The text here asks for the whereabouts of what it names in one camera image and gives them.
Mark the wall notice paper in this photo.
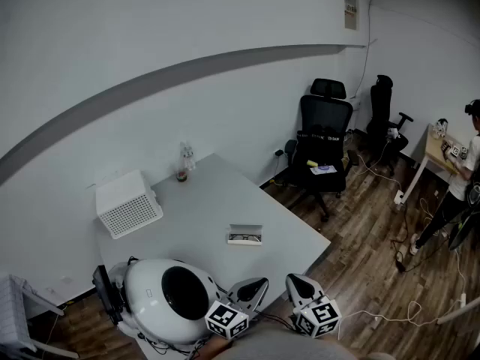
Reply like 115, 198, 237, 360
343, 0, 360, 31

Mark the person's left forearm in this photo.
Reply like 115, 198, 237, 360
194, 335, 236, 360

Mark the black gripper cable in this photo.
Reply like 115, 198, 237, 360
258, 311, 297, 332

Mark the grey wall cable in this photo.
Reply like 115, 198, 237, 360
352, 0, 376, 101

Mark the black cable bundle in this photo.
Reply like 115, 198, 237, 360
138, 331, 203, 356

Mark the long white floor cable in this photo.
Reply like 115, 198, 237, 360
339, 253, 466, 328

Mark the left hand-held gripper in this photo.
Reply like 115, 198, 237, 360
205, 277, 269, 340

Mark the black flat screen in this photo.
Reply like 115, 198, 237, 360
92, 264, 125, 324

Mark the white charging cable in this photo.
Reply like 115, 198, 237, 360
355, 140, 404, 198

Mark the black floor cable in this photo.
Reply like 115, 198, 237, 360
391, 200, 457, 273

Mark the white metal rack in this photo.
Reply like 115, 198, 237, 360
22, 286, 80, 359

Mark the white dome device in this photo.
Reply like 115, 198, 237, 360
108, 257, 222, 347

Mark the clear crumpled plastic bottle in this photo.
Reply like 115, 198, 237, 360
178, 140, 197, 172

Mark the black mesh chair with headrest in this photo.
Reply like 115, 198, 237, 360
283, 77, 360, 223

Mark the person's grey sweater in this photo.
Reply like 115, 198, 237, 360
204, 320, 376, 360

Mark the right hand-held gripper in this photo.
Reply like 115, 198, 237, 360
286, 274, 342, 339

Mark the light wooden side table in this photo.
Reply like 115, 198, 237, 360
406, 123, 461, 204

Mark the white metal bar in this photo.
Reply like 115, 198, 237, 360
436, 298, 480, 326

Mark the black office chair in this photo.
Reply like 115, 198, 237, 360
365, 74, 415, 176

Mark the white perforated storage basket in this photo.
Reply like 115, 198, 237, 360
95, 169, 164, 240

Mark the white glasses case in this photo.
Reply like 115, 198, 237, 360
226, 223, 264, 246

